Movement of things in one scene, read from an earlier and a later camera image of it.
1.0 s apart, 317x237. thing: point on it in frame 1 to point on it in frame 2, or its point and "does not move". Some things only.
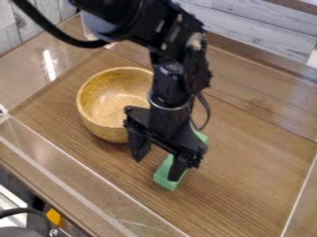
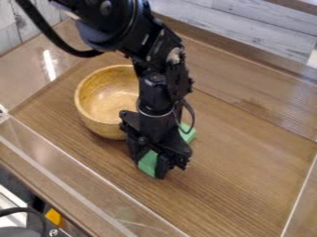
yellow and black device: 57,224 does not move
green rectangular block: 161,174 to 147,157
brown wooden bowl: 106,93 does not move
